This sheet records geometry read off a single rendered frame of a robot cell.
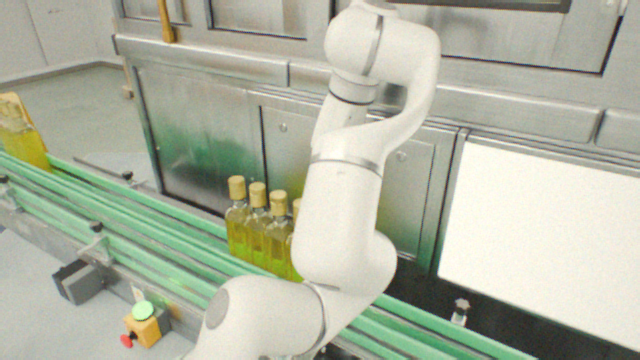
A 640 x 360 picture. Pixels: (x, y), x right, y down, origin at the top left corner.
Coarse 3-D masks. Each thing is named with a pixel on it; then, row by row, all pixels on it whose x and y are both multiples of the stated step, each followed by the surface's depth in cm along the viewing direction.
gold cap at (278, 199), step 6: (276, 192) 81; (282, 192) 81; (270, 198) 80; (276, 198) 79; (282, 198) 79; (276, 204) 80; (282, 204) 80; (276, 210) 80; (282, 210) 80; (276, 216) 81
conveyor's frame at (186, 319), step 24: (0, 216) 135; (24, 216) 122; (48, 240) 120; (72, 240) 112; (120, 264) 103; (120, 288) 106; (168, 312) 97; (192, 312) 90; (192, 336) 95; (336, 336) 84
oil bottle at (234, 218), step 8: (232, 208) 88; (248, 208) 89; (232, 216) 88; (240, 216) 87; (232, 224) 89; (240, 224) 87; (232, 232) 90; (240, 232) 89; (232, 240) 91; (240, 240) 90; (232, 248) 93; (240, 248) 91; (240, 256) 93
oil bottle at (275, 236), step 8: (272, 224) 83; (288, 224) 83; (264, 232) 84; (272, 232) 83; (280, 232) 82; (288, 232) 83; (272, 240) 83; (280, 240) 82; (272, 248) 85; (280, 248) 83; (272, 256) 86; (280, 256) 84; (272, 264) 87; (280, 264) 86; (272, 272) 88; (280, 272) 87
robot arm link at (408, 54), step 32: (384, 32) 46; (416, 32) 46; (384, 64) 47; (416, 64) 47; (416, 96) 45; (352, 128) 42; (384, 128) 42; (416, 128) 46; (320, 160) 42; (352, 160) 41; (384, 160) 44
